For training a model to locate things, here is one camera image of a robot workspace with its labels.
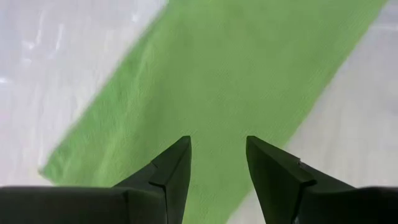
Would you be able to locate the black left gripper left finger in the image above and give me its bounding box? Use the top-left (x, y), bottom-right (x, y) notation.
top-left (0, 135), bottom-right (192, 224)

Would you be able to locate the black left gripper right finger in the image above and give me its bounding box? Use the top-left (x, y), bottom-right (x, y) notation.
top-left (246, 135), bottom-right (398, 224)

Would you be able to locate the green microfibre towel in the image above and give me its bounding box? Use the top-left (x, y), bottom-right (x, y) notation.
top-left (39, 0), bottom-right (389, 224)

